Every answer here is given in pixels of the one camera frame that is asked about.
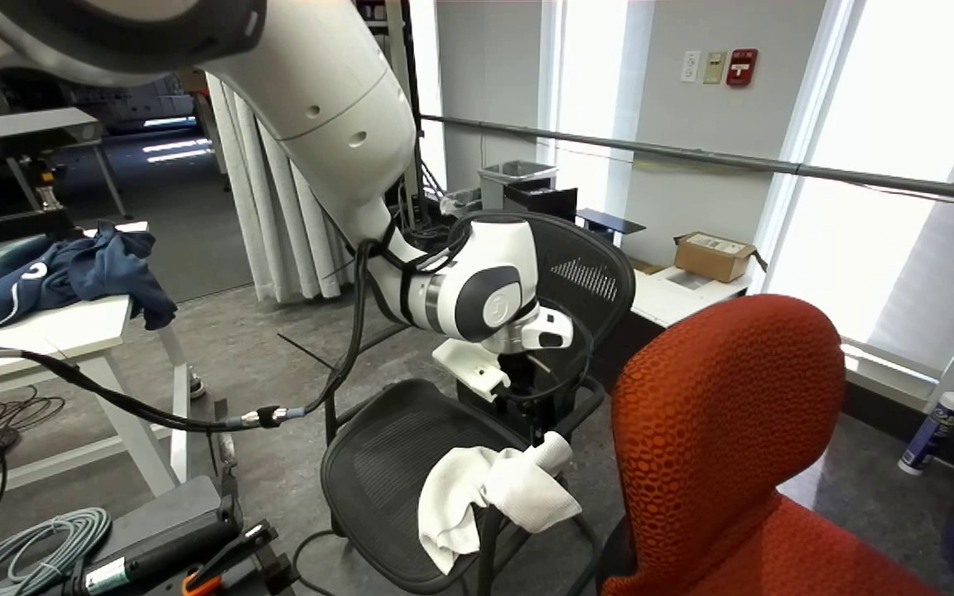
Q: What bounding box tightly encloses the white pleated curtain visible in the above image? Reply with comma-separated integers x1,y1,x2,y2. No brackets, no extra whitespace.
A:
201,70,353,308

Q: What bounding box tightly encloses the grey box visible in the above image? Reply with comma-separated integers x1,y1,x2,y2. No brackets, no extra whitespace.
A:
476,160,555,213

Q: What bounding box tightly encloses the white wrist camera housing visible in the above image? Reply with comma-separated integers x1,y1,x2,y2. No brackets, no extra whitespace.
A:
431,335,515,404

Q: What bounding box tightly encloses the grey metal stand base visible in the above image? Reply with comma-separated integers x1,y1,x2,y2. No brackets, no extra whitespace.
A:
77,360,244,596

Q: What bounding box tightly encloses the black mesh office chair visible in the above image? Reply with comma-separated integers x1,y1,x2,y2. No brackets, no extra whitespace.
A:
317,208,640,596

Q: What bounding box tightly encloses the dark blue tray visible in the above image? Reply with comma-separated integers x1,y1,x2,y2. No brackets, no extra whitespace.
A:
576,205,650,250

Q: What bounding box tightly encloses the blue white spray bottle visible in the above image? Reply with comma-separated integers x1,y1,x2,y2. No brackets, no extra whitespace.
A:
898,387,954,479

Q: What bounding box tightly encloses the cardboard box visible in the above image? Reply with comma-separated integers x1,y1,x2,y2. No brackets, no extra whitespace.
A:
674,228,760,288

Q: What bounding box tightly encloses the grey metal rail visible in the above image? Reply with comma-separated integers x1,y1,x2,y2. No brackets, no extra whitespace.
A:
420,110,954,208

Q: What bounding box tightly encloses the coiled grey cable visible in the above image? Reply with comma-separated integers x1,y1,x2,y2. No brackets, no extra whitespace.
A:
0,505,113,596

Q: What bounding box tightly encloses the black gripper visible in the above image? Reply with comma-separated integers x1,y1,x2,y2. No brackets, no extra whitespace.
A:
489,349,576,447

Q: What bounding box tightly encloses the red fire alarm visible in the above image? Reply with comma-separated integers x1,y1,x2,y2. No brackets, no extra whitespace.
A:
722,47,761,92

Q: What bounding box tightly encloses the white table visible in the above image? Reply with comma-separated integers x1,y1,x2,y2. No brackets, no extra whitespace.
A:
0,220,199,510

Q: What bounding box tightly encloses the black silver cylinder tool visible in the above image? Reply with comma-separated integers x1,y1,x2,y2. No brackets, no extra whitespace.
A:
77,517,241,596

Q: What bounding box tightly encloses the black desk frame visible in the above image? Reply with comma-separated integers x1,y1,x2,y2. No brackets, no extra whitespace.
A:
0,103,128,252

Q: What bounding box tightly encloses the white towel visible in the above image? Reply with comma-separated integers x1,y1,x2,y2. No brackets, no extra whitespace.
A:
414,427,586,578

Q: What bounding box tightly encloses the black box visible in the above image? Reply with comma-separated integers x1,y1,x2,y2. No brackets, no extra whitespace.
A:
503,180,581,225

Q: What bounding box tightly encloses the orange black hand tool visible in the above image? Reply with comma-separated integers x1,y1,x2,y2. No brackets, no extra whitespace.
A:
177,521,286,596

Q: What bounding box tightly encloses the dark blue cloth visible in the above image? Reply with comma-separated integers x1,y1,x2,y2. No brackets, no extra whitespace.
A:
0,225,179,335

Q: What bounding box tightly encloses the red fabric chair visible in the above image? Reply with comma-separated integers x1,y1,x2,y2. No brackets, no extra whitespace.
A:
598,291,943,596

